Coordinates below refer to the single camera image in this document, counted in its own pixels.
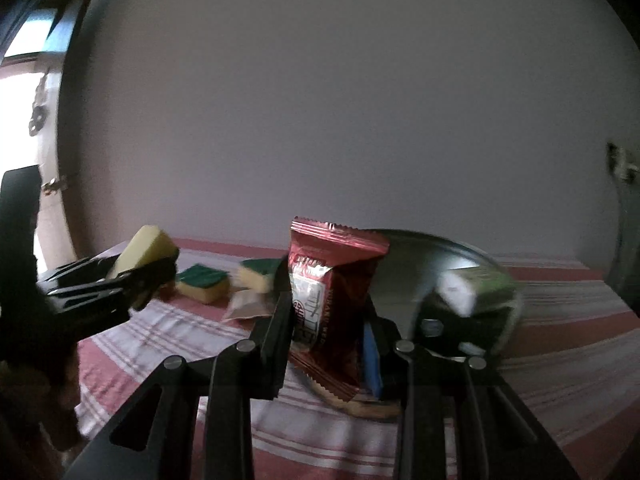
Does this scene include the red white striped tablecloth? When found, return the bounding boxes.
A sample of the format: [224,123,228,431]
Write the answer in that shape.
[75,237,640,480]

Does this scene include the dark red snack packet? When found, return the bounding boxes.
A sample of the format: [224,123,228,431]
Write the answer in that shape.
[287,216,391,403]

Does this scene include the round blue cookie tin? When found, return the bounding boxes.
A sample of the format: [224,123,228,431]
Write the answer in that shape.
[287,229,524,420]

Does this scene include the wall outlet with plugs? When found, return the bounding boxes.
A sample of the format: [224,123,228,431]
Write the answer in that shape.
[606,142,640,181]

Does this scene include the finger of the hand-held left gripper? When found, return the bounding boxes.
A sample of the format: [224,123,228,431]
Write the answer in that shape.
[37,255,123,294]
[47,257,180,312]

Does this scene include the yellow green sponge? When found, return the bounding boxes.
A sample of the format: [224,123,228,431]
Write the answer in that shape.
[235,257,286,293]
[176,264,231,305]
[107,225,180,281]

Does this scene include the white crumpled wrapper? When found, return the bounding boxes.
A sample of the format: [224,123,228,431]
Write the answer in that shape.
[221,290,273,322]

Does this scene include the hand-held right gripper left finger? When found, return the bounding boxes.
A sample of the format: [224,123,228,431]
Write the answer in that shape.
[65,255,296,480]

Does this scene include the light green box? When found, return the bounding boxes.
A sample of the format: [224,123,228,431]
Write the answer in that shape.
[437,265,518,317]

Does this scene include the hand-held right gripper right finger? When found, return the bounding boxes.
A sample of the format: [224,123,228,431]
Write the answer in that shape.
[362,305,581,480]

